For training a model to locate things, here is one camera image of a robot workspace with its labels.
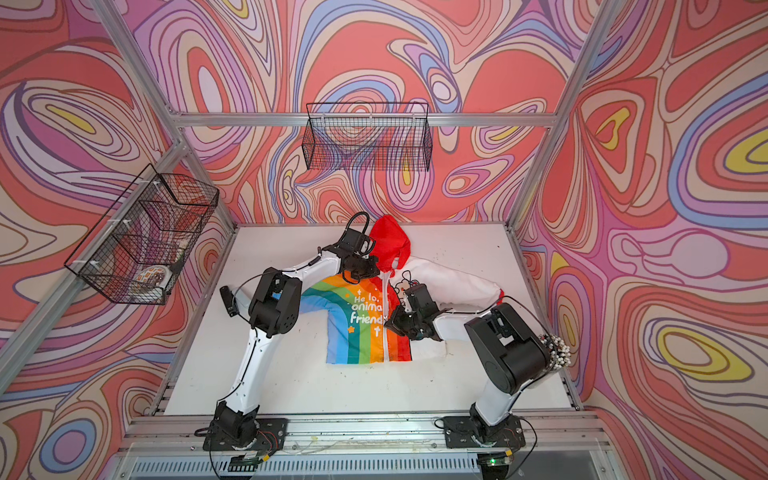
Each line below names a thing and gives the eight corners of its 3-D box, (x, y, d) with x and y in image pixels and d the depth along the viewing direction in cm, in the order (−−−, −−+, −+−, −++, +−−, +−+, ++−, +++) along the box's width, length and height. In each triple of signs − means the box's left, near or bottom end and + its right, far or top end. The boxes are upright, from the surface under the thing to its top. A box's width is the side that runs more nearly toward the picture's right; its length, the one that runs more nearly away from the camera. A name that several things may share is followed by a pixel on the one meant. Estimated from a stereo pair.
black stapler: (232, 317, 96) (226, 311, 93) (223, 295, 102) (218, 288, 98) (241, 313, 97) (236, 306, 94) (232, 290, 103) (227, 283, 100)
